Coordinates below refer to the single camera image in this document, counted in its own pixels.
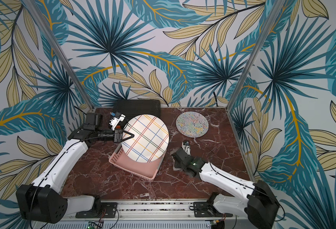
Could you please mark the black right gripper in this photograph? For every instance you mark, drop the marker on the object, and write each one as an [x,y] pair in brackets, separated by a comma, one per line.
[181,156]

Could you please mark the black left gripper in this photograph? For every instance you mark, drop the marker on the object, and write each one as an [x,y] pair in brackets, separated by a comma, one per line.
[117,136]

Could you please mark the white plaid line plate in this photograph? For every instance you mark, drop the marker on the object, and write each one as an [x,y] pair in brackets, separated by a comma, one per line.
[150,141]

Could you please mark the colourful squiggle pattern plate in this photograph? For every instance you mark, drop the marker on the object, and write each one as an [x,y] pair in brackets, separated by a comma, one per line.
[192,124]

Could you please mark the grey striped microfibre cloth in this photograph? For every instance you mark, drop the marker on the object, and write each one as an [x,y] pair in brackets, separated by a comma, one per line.
[178,166]

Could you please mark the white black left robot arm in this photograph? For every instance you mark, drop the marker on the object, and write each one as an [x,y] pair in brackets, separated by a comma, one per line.
[41,199]

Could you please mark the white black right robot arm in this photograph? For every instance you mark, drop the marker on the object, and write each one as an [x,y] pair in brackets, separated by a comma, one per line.
[256,201]

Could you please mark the black plastic tool case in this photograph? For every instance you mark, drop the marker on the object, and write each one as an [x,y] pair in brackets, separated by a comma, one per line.
[135,107]

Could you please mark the pink perforated plastic basket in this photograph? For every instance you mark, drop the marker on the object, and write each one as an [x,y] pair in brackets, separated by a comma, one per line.
[147,171]

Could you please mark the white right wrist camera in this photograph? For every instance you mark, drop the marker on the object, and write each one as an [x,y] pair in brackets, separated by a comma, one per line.
[186,147]

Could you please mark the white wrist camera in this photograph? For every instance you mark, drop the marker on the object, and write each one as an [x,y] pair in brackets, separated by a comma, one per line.
[115,120]
[186,147]

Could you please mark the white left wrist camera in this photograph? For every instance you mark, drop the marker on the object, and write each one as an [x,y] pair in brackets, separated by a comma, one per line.
[115,120]

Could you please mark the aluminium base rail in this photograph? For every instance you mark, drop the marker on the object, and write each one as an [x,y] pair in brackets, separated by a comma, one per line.
[151,214]

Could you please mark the left aluminium corner post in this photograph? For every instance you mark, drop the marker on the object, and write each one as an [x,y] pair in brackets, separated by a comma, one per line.
[45,29]

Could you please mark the aluminium corner post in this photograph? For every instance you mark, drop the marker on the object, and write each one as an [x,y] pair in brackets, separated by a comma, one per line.
[257,48]
[45,29]

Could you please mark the right aluminium corner post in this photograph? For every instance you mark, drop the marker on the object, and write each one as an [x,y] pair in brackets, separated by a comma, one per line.
[257,48]

